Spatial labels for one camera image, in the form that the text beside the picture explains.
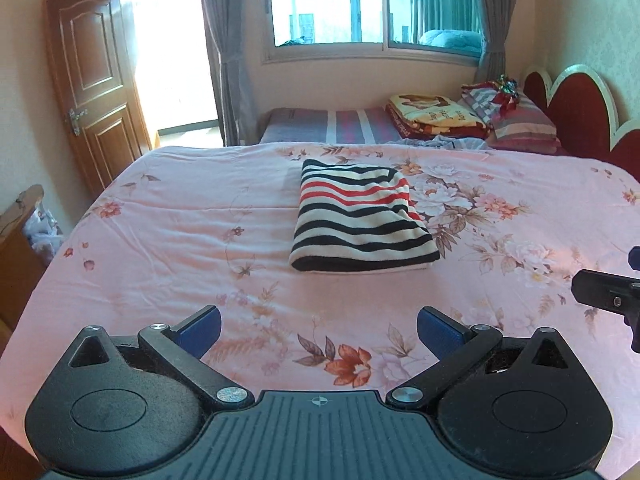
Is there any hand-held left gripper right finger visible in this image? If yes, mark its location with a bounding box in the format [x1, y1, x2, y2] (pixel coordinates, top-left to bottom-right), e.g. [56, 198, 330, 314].
[385, 305, 573, 408]

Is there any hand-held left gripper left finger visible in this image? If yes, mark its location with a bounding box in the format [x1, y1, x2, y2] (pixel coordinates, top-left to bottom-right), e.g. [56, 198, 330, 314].
[67, 304, 256, 408]

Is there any striped cartoon knit sweater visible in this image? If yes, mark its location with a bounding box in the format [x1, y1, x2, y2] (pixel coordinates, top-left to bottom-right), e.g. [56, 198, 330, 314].
[288, 159, 441, 274]

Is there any pink floral blanket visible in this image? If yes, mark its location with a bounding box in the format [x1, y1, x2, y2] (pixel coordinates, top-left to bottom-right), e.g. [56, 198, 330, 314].
[0, 141, 640, 479]

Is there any red scalloped headboard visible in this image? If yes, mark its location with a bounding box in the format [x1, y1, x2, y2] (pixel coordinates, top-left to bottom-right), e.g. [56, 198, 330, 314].
[521, 64, 640, 181]

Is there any striped pink grey pillow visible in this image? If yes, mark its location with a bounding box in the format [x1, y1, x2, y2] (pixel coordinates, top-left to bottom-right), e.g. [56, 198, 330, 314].
[460, 82, 564, 154]

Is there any white plastic bag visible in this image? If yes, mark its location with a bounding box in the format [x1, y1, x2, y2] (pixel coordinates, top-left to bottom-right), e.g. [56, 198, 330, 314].
[22, 205, 65, 267]

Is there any light blue cloth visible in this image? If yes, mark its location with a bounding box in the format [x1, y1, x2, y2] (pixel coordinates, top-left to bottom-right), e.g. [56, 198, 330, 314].
[397, 135, 494, 152]

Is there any wooden chair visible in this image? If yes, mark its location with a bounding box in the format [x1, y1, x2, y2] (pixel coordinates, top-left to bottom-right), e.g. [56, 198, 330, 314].
[0, 184, 51, 332]

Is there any shiny multicolour ribbon bow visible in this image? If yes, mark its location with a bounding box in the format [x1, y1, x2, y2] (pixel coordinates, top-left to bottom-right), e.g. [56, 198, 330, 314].
[492, 75, 521, 106]

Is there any folded yellow cartoon blanket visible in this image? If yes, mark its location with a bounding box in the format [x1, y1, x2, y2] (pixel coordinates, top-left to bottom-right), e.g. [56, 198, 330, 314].
[385, 92, 494, 141]

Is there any striped purple mattress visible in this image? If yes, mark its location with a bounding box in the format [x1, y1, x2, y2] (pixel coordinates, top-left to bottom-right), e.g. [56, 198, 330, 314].
[259, 106, 406, 145]

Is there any brown wooden door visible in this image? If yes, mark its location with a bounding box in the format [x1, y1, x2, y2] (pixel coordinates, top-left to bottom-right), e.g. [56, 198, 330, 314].
[42, 0, 154, 202]

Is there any grey curtain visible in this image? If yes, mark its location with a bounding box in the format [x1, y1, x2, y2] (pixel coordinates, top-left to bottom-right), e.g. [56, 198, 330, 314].
[199, 0, 256, 147]
[472, 0, 521, 87]

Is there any light blue bedding bundle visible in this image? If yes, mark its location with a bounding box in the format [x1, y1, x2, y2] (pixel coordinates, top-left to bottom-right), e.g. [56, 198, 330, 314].
[417, 29, 486, 56]

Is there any sliding glass window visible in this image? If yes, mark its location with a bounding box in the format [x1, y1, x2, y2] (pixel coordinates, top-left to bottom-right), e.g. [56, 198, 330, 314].
[262, 0, 489, 66]

